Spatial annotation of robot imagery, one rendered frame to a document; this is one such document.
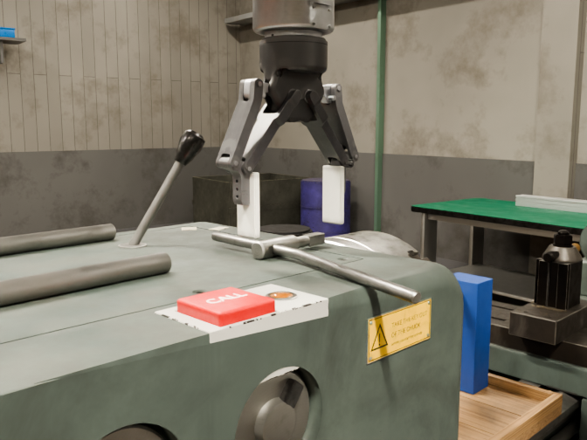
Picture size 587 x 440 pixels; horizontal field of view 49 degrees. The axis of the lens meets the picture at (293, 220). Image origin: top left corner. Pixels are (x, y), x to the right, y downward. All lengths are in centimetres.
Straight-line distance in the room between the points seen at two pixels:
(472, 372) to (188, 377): 91
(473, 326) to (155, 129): 727
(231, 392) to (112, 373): 11
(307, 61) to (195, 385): 36
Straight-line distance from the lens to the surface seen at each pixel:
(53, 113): 788
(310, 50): 70
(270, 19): 70
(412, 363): 71
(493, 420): 126
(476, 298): 128
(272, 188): 710
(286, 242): 77
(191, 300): 54
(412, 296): 58
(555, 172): 551
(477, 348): 132
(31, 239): 85
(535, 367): 148
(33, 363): 47
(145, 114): 828
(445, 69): 631
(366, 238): 100
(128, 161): 818
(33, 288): 61
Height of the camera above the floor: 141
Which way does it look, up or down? 9 degrees down
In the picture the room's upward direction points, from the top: straight up
